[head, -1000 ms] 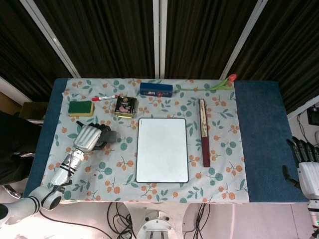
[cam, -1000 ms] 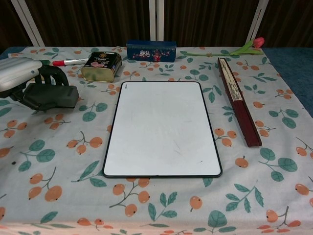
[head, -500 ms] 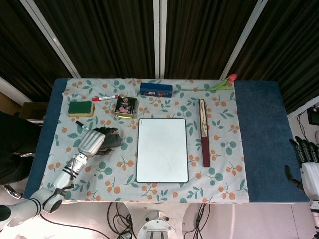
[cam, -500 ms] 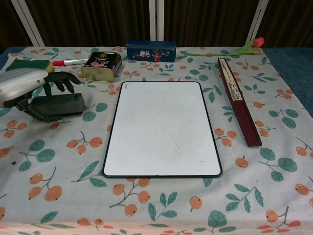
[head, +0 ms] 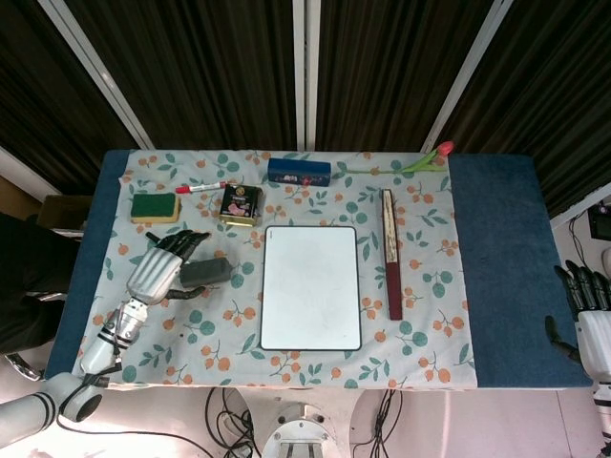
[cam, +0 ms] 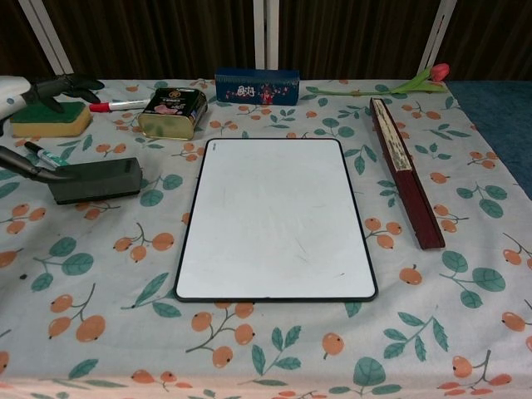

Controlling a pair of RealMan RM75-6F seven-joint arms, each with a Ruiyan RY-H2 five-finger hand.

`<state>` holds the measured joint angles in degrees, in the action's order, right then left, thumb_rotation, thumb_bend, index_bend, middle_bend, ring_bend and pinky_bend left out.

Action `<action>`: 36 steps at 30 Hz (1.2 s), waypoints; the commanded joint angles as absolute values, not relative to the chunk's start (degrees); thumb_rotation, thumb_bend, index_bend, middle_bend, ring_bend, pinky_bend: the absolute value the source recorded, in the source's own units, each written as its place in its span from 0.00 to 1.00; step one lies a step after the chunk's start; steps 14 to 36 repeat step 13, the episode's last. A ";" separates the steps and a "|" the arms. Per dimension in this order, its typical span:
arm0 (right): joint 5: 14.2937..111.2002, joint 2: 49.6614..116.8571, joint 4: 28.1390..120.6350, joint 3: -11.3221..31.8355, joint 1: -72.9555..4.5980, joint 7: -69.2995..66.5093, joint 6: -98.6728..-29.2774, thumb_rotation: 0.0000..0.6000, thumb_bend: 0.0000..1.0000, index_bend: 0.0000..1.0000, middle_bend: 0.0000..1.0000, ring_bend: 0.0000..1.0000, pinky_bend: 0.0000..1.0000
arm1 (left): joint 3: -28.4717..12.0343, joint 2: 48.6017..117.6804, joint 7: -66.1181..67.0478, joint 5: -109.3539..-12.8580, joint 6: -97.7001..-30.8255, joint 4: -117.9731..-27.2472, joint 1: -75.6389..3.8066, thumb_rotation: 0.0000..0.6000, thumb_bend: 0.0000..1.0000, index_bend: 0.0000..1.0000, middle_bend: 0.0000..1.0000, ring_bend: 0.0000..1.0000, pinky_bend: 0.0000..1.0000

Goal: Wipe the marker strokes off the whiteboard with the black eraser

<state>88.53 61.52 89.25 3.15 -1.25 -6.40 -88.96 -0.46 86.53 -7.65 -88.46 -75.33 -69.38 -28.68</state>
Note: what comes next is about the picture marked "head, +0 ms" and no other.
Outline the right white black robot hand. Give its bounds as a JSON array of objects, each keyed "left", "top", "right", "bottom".
[{"left": 545, "top": 260, "right": 611, "bottom": 384}]

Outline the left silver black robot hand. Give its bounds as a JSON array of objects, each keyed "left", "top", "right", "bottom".
[{"left": 125, "top": 229, "right": 212, "bottom": 305}]

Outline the grey whiteboard eraser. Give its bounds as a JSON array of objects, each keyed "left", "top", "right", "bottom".
[{"left": 179, "top": 257, "right": 233, "bottom": 289}]

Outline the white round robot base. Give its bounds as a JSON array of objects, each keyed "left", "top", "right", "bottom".
[{"left": 262, "top": 403, "right": 346, "bottom": 458}]

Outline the red white marker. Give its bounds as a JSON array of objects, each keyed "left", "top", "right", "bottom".
[{"left": 175, "top": 180, "right": 227, "bottom": 195}]

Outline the folded dark red hand fan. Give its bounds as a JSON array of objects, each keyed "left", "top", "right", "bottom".
[{"left": 380, "top": 188, "right": 405, "bottom": 322}]

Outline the green yellow scrub sponge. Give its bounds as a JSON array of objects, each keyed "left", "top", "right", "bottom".
[{"left": 130, "top": 192, "right": 183, "bottom": 225}]

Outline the blue felt table cover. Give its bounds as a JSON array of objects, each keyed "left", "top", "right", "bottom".
[{"left": 45, "top": 149, "right": 593, "bottom": 391}]

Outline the black gold tin can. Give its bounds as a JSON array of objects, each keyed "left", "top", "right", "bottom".
[{"left": 218, "top": 183, "right": 263, "bottom": 229}]

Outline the brown cardboard box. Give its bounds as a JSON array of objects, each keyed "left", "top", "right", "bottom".
[{"left": 36, "top": 194, "right": 95, "bottom": 236}]

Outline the black fabric mass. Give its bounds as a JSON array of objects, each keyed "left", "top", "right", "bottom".
[{"left": 0, "top": 212, "right": 86, "bottom": 355}]

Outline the chrome chair leg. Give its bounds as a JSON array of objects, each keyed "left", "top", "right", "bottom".
[{"left": 2, "top": 351, "right": 43, "bottom": 382}]

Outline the blue printed pencil box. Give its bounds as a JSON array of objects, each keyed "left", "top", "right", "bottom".
[{"left": 266, "top": 157, "right": 333, "bottom": 188}]

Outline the floral printed tablecloth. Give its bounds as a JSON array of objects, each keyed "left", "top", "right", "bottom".
[{"left": 75, "top": 150, "right": 480, "bottom": 390}]

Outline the black pleated curtain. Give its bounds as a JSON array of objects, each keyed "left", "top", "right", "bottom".
[
  {"left": 64, "top": 0, "right": 301, "bottom": 152},
  {"left": 0, "top": 0, "right": 140, "bottom": 197},
  {"left": 437, "top": 0, "right": 611, "bottom": 219},
  {"left": 313, "top": 0, "right": 498, "bottom": 154}
]

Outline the pink tulip with green stem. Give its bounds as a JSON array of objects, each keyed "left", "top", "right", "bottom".
[{"left": 336, "top": 140, "right": 454, "bottom": 177}]

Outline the white whiteboard with black frame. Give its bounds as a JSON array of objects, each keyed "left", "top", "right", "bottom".
[{"left": 260, "top": 225, "right": 363, "bottom": 352}]

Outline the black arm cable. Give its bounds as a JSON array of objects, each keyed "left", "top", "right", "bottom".
[{"left": 55, "top": 366, "right": 214, "bottom": 458}]

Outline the black cable bundle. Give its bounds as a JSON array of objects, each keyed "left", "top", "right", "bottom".
[
  {"left": 204, "top": 386, "right": 263, "bottom": 458},
  {"left": 351, "top": 388, "right": 405, "bottom": 458}
]

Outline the white metal frame post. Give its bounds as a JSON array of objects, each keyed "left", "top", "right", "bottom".
[
  {"left": 291, "top": 0, "right": 322, "bottom": 152},
  {"left": 37, "top": 0, "right": 155, "bottom": 150},
  {"left": 421, "top": 0, "right": 516, "bottom": 155}
]

